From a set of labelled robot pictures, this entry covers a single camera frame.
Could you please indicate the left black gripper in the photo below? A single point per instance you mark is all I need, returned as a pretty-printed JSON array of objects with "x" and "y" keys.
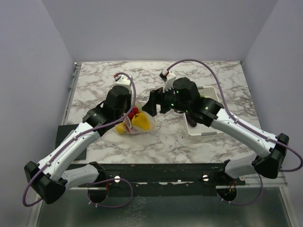
[{"x": 129, "y": 100}]

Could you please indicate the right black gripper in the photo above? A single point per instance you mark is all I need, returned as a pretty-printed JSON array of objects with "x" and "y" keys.
[{"x": 156, "y": 97}]

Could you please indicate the yellow lemon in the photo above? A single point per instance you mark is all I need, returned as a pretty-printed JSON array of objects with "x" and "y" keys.
[{"x": 120, "y": 128}]

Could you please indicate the clear zip top bag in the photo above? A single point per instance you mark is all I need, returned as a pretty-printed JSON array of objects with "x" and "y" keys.
[{"x": 136, "y": 130}]

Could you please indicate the yellow bell pepper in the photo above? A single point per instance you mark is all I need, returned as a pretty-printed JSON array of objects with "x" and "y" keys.
[{"x": 140, "y": 120}]

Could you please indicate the purple eggplant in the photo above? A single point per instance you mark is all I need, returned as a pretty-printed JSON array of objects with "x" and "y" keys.
[{"x": 191, "y": 122}]

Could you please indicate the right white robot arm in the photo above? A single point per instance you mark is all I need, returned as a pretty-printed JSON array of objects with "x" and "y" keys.
[{"x": 270, "y": 150}]

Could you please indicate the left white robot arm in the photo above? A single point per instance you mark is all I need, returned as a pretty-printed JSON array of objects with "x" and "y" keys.
[{"x": 49, "y": 177}]

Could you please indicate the white plastic basket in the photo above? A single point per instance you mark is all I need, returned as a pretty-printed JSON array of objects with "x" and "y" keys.
[{"x": 200, "y": 129}]

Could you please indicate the metal table edge strip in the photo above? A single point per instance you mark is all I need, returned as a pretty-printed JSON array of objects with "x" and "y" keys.
[{"x": 72, "y": 87}]

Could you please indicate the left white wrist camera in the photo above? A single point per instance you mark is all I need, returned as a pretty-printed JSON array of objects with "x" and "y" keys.
[{"x": 122, "y": 80}]

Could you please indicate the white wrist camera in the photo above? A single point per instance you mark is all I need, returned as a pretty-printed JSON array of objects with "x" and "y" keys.
[
  {"x": 122, "y": 80},
  {"x": 168, "y": 77}
]

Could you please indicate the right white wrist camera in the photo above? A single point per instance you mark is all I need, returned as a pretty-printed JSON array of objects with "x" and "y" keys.
[{"x": 168, "y": 77}]

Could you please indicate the black mounting rail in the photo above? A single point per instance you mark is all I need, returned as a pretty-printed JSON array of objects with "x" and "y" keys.
[{"x": 153, "y": 180}]

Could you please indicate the aluminium extrusion rail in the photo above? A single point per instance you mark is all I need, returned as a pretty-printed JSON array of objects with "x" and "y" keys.
[{"x": 254, "y": 181}]

